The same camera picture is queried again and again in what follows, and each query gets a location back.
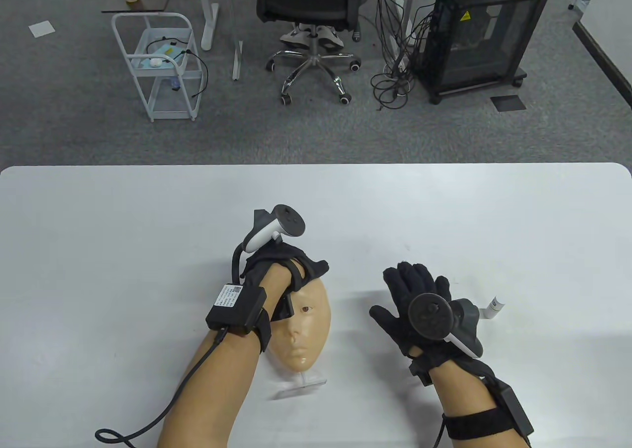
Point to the person's right middle finger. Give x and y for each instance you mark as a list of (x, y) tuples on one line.
[(410, 277)]

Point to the person's right little finger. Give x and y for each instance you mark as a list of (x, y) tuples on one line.
[(442, 287)]

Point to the white metal trolley cart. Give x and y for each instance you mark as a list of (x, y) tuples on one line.
[(131, 67)]

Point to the clear acrylic stand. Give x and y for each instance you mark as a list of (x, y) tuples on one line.
[(301, 386)]

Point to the light blue device on cart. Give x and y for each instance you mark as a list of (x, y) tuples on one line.
[(168, 53)]

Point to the plain black wrist box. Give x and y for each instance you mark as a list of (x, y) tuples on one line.
[(516, 408)]

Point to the tan mannequin face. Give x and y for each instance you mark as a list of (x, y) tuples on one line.
[(308, 329)]

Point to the white paper sheet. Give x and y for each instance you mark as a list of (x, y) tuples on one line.
[(42, 28)]

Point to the grey controller with black disc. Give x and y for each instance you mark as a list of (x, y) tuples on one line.
[(434, 319)]

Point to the black wrist box with label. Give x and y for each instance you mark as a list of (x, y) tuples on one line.
[(234, 307)]

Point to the person's left hand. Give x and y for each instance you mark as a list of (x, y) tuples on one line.
[(276, 255)]

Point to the person's left thumb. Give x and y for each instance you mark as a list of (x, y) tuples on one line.
[(285, 307)]

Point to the small white tube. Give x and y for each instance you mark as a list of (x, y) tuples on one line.
[(493, 308)]

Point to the person's right thumb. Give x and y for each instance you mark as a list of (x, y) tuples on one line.
[(387, 325)]

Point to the white desk leg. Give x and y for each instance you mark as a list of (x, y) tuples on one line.
[(208, 18), (237, 58)]

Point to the person's right hand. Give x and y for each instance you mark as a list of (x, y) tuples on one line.
[(424, 290)]

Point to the dark floor plate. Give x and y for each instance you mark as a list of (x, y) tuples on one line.
[(507, 103)]

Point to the person's left forearm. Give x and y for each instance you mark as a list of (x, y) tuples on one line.
[(217, 384)]

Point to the black computer tower cabinet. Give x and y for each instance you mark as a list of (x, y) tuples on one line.
[(484, 38)]

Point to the person's right forearm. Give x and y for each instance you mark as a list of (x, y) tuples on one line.
[(474, 398)]

